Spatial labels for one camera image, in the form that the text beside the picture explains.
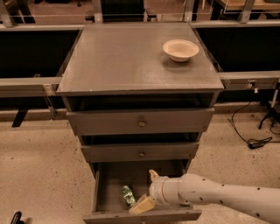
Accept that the grey top drawer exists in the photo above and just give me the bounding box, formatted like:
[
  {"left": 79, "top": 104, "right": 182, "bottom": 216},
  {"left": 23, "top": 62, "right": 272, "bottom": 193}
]
[{"left": 66, "top": 108, "right": 214, "bottom": 136}]

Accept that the white paper bowl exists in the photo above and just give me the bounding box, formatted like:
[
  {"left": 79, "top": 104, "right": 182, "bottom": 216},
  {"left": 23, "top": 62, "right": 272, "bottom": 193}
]
[{"left": 163, "top": 39, "right": 200, "bottom": 62}]

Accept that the grey middle drawer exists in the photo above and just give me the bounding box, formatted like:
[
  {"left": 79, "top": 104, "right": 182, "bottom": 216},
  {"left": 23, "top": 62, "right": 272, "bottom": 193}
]
[{"left": 81, "top": 143, "right": 199, "bottom": 163}]

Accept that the grey open bottom drawer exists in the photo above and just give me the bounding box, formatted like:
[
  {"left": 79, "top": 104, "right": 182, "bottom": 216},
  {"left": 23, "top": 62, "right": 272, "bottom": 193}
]
[{"left": 84, "top": 160, "right": 201, "bottom": 224}]

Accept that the black tripod stand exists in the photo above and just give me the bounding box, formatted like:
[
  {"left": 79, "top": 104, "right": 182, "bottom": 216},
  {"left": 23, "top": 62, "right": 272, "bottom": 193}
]
[{"left": 258, "top": 87, "right": 280, "bottom": 130}]

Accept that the grey drawer cabinet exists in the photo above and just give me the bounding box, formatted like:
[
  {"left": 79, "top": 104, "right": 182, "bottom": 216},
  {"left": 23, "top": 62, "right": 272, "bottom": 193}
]
[{"left": 56, "top": 22, "right": 226, "bottom": 173}]

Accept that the grey metal rail left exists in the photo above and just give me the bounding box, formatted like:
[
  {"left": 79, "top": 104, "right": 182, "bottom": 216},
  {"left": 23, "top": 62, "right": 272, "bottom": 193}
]
[{"left": 0, "top": 77, "right": 61, "bottom": 98}]

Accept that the black cable with adapter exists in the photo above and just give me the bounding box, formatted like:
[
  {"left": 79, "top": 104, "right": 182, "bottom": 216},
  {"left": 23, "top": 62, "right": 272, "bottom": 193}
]
[{"left": 227, "top": 101, "right": 280, "bottom": 151}]

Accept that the brass top drawer knob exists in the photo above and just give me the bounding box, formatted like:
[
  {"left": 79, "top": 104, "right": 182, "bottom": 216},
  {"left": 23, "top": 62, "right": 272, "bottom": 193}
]
[{"left": 138, "top": 120, "right": 146, "bottom": 127}]

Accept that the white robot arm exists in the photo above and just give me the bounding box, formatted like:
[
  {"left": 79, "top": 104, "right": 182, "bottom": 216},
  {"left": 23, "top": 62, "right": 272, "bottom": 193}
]
[{"left": 129, "top": 170, "right": 280, "bottom": 224}]

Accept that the black object bottom left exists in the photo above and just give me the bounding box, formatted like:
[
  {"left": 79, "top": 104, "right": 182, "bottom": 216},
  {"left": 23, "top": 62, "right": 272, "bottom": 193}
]
[{"left": 10, "top": 211, "right": 25, "bottom": 224}]

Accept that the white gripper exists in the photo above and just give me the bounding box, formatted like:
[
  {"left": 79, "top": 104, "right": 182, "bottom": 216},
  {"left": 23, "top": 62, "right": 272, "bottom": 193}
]
[{"left": 129, "top": 170, "right": 179, "bottom": 215}]

